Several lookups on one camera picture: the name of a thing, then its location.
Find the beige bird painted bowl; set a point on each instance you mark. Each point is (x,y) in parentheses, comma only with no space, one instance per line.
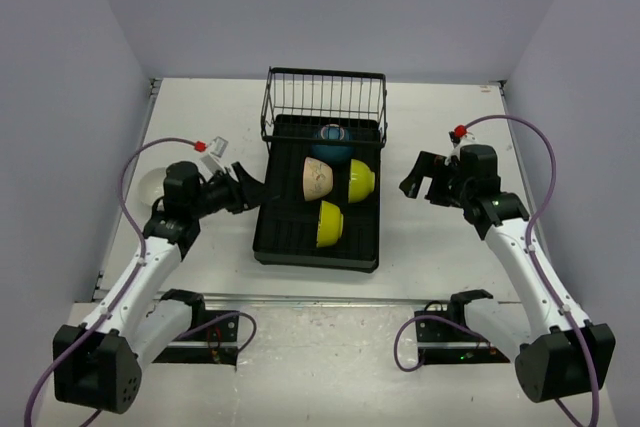
(317,179)

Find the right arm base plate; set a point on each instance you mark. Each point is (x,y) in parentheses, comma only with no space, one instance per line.
(441,344)

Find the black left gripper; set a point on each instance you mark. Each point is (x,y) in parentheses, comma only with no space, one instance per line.
(251,193)

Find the blue ceramic bowl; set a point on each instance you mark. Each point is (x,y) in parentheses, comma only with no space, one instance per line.
(337,151)

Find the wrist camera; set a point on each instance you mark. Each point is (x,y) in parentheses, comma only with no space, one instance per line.
(211,154)
(461,136)

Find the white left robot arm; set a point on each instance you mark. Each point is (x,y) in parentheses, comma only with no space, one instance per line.
(99,363)

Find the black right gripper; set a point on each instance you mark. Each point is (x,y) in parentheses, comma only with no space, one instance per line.
(430,165)

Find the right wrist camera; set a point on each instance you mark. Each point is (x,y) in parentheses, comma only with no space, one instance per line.
(461,136)

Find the white speckled ceramic bowl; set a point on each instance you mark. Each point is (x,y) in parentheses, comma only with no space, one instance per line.
(150,186)

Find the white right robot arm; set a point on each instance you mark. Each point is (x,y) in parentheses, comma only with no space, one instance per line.
(559,352)

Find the lime green bowl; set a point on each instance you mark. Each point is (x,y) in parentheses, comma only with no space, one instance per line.
(330,225)
(362,181)

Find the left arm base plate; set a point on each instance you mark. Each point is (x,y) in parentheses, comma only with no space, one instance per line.
(216,345)

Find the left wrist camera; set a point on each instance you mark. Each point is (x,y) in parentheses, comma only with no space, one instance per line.
(211,154)

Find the black wire dish rack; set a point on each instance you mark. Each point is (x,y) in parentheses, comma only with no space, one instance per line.
(299,102)

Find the lime green bowl front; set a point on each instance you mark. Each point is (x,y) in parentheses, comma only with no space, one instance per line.
(330,225)

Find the lime green bowl rear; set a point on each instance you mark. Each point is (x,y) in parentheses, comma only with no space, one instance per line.
(362,181)

